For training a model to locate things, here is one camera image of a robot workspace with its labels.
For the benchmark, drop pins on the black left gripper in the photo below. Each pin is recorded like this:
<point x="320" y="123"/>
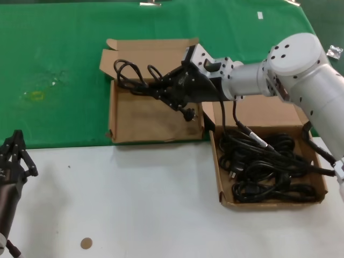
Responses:
<point x="9" y="176"/>

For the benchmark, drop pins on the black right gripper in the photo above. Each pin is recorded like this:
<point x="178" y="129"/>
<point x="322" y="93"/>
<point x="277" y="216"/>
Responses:
<point x="196" y="88"/>

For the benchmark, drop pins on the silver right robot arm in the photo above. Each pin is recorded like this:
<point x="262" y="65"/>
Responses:
<point x="295" y="70"/>

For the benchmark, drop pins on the brown cardboard box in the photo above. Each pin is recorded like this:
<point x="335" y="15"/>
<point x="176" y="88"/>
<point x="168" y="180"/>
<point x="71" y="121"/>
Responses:
<point x="268" y="115"/>
<point x="150" y="126"/>

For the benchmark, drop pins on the metal cloth clip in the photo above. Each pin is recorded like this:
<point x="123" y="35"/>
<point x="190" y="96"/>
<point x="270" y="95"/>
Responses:
<point x="150" y="3"/>
<point x="293" y="2"/>

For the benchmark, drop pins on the round brown cardboard disc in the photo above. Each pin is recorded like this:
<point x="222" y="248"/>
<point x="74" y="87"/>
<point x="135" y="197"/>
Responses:
<point x="86" y="243"/>

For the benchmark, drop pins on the small white paper tag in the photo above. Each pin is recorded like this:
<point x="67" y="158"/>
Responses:
<point x="259" y="15"/>

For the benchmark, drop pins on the green table cloth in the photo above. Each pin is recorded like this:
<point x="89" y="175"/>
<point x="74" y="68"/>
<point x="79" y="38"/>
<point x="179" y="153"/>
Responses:
<point x="53" y="40"/>

